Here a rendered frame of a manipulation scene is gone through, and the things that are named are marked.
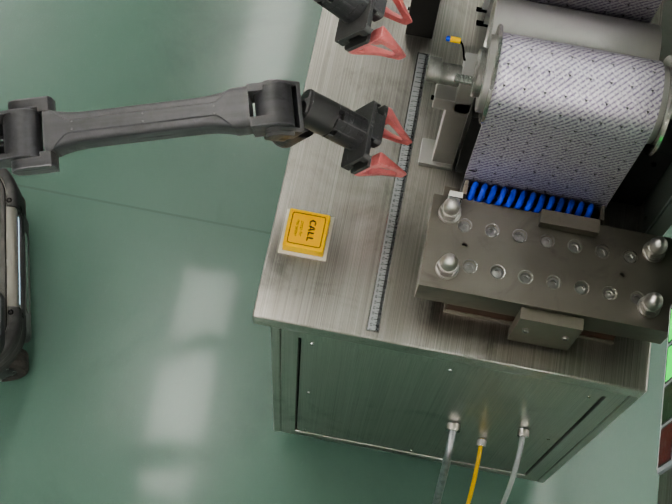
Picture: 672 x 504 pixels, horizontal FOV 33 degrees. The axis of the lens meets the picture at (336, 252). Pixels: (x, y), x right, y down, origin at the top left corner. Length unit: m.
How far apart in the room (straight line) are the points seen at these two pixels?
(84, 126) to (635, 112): 0.80
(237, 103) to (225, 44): 1.49
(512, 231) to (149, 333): 1.25
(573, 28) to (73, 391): 1.57
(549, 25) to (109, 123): 0.68
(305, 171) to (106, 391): 1.02
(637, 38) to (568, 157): 0.21
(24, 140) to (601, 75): 0.84
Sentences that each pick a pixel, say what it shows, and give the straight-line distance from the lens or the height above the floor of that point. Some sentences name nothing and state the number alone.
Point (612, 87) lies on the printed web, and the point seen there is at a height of 1.31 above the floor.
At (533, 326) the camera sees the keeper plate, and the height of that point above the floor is 1.00.
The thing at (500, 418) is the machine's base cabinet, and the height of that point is 0.56.
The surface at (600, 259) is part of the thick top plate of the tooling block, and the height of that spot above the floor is 1.03.
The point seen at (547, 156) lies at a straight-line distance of 1.78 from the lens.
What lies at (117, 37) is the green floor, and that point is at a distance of 3.23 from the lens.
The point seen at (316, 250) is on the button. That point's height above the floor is 0.92.
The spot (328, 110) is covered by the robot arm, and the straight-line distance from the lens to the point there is 1.75.
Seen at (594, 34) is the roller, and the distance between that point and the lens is 1.81.
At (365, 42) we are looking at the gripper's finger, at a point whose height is 1.36.
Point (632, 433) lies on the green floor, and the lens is 2.90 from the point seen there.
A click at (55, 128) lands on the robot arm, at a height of 1.18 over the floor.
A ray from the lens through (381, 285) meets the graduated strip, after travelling 1.93.
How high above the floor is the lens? 2.70
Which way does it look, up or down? 68 degrees down
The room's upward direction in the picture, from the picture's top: 7 degrees clockwise
